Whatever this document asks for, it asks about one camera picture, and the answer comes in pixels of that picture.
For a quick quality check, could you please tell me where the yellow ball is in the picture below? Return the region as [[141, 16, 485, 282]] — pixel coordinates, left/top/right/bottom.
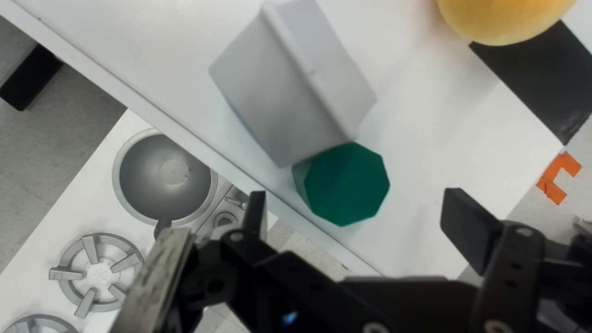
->
[[435, 0, 581, 49]]

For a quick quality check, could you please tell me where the black rectangular object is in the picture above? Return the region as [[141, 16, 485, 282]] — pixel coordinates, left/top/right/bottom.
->
[[0, 45, 65, 114]]

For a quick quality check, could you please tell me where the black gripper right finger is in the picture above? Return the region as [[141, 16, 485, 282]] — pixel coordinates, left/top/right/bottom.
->
[[443, 188, 592, 333]]

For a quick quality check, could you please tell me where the dark grey panel board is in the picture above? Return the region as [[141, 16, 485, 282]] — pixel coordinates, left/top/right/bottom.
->
[[469, 19, 592, 149]]

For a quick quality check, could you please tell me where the white toy kitchen cabinet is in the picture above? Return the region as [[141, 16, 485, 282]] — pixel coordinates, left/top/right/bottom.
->
[[0, 0, 592, 333]]

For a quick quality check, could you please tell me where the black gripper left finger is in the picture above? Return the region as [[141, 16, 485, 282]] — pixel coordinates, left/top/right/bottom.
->
[[113, 189, 341, 333]]

